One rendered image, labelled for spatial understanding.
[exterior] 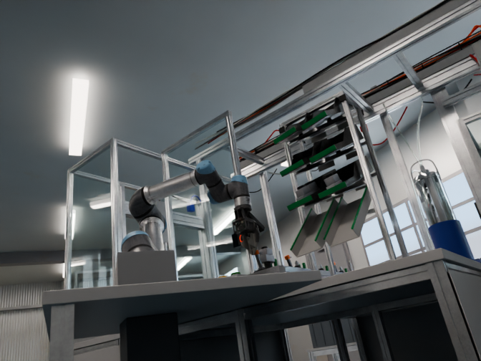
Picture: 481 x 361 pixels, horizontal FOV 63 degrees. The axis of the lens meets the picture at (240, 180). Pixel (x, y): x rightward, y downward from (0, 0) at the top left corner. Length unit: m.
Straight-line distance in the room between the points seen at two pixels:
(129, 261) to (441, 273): 0.94
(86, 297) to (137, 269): 0.45
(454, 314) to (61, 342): 0.96
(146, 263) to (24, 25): 2.24
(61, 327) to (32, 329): 9.78
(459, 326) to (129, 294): 0.84
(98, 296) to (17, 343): 9.80
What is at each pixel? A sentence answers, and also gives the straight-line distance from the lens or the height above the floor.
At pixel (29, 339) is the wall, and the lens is 10.72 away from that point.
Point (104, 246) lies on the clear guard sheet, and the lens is 2.38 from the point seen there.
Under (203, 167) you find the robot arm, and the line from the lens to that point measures 1.71.
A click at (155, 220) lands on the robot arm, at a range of 1.90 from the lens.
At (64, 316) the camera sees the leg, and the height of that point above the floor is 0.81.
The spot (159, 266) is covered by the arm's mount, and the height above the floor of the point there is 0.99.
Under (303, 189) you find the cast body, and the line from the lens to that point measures 1.63.
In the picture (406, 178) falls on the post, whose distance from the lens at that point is 2.71.
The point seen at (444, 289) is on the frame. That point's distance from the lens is 1.24.
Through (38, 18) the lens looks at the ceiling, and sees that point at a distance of 3.18.
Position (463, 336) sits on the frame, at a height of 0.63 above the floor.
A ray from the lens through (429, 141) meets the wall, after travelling 5.20.
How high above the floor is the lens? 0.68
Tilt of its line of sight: 23 degrees up
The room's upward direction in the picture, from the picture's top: 9 degrees counter-clockwise
